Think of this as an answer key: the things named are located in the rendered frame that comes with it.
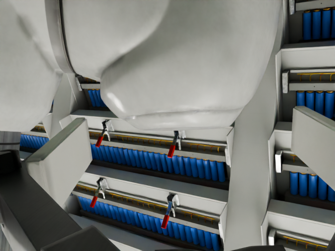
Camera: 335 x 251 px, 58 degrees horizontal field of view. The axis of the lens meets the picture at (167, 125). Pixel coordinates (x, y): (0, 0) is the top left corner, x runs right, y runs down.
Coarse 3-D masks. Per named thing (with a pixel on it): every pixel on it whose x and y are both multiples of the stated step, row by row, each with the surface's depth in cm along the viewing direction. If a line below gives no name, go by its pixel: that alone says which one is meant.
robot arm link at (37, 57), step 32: (0, 0) 20; (32, 0) 21; (0, 32) 21; (32, 32) 22; (0, 64) 21; (32, 64) 23; (64, 64) 25; (0, 96) 22; (32, 96) 24; (0, 128) 24
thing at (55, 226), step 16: (0, 160) 12; (16, 160) 12; (0, 176) 12; (16, 176) 12; (0, 192) 10; (16, 192) 10; (32, 192) 10; (0, 208) 11; (16, 208) 9; (32, 208) 9; (48, 208) 9; (0, 224) 12; (16, 224) 9; (32, 224) 8; (48, 224) 8; (64, 224) 8; (16, 240) 10; (32, 240) 8; (48, 240) 8; (64, 240) 7; (80, 240) 7; (96, 240) 7
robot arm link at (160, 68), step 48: (96, 0) 21; (144, 0) 20; (192, 0) 20; (240, 0) 21; (96, 48) 22; (144, 48) 21; (192, 48) 21; (240, 48) 22; (144, 96) 22; (192, 96) 22; (240, 96) 24
